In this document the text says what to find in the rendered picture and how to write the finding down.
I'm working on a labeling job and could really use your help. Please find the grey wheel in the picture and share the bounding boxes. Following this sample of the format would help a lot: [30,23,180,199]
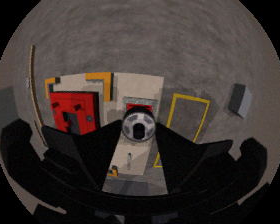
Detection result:
[121,107,157,143]

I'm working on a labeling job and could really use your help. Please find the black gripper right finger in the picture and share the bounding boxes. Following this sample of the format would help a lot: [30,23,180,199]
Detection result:
[155,123,233,194]

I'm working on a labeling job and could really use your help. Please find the yellow rectangular outline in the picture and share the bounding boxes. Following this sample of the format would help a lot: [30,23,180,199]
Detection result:
[153,92,211,167]

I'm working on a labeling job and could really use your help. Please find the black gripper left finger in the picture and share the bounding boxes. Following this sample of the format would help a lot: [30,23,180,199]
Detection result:
[42,120,121,190]

